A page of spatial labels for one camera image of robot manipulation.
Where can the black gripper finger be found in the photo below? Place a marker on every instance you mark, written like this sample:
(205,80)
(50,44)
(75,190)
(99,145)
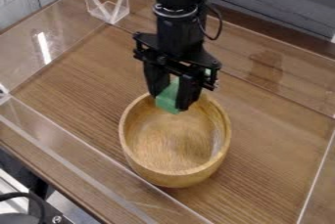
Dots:
(189,90)
(157,77)

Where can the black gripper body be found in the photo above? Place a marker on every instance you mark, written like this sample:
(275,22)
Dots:
(175,46)

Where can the green rectangular block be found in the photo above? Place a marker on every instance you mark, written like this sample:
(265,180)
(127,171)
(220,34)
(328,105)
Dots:
(166,99)

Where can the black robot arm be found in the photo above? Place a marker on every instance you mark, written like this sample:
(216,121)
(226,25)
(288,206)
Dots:
(178,68)

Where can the brown wooden bowl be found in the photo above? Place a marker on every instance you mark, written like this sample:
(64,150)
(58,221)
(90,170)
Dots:
(174,150)

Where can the clear acrylic corner bracket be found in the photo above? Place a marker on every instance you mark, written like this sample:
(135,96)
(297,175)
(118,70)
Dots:
(108,11)

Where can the black metal bracket with screw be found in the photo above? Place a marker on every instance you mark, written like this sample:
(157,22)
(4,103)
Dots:
(54,215)

